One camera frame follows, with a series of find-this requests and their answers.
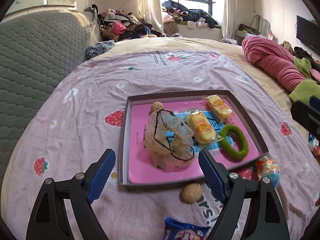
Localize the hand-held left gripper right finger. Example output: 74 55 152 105
198 150 290 240

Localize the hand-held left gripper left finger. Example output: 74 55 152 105
26 148 116 240

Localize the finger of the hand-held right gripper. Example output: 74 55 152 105
291 95 320 134

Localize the green fuzzy hair tie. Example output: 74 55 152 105
219 124 249 159

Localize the dark grey shallow box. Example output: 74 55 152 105
117 90 269 187

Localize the yellow snack packet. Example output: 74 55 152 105
186 110 218 145
205 94 234 123

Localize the beige sheer scrunchie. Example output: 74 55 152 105
143 109 195 172

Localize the blue snack packet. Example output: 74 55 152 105
164 216 210 240

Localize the green cloth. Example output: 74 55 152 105
289 57 320 105

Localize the colourful shiny wrapper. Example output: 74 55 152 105
307 133 320 164

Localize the white and blue wrapped snack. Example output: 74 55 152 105
255 159 280 188

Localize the pink blanket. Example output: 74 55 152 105
242 36 307 93

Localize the black television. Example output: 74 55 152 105
297 15 320 53

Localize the pink strawberry print bedsheet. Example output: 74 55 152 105
0 50 320 240

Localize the white chair back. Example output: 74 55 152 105
251 15 272 37

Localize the dark blue patterned cloth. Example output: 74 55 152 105
86 41 115 60

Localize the white curtain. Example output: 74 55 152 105
221 0 244 42
138 0 164 34

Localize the grey quilted headboard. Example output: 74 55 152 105
0 10 103 180

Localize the pile of mixed clothes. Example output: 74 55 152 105
91 4 165 43

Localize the clothes heap on windowsill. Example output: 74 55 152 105
162 0 222 29

